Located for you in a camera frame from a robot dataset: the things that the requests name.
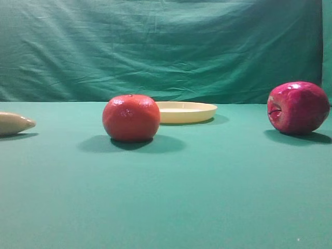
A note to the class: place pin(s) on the red apple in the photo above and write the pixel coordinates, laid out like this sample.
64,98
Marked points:
297,107

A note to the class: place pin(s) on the yellow plastic plate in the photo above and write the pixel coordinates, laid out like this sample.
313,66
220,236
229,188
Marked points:
185,112

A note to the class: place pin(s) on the orange tangerine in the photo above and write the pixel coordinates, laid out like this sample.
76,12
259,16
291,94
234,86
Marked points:
131,118

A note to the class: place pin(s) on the green backdrop cloth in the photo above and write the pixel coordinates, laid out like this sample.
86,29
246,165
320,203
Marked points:
225,52

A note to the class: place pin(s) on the yellow banana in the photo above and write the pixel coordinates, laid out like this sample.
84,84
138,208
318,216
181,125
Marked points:
12,123

